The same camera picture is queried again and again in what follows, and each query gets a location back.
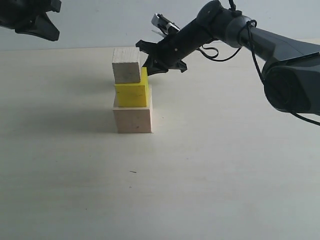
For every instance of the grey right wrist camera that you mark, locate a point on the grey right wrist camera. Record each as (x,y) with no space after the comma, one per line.
(165,26)

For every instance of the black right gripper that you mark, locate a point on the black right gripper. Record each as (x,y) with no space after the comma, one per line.
(168,54)

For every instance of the yellow cube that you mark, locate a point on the yellow cube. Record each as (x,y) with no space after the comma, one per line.
(131,95)

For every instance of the medium wooden cube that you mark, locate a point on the medium wooden cube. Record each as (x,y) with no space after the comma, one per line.
(126,65)

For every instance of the large pale wooden cube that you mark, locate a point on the large pale wooden cube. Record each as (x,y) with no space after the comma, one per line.
(134,120)

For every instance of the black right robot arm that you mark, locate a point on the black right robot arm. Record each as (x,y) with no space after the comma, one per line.
(291,71)

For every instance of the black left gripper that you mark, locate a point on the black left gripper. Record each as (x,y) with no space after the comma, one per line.
(29,17)

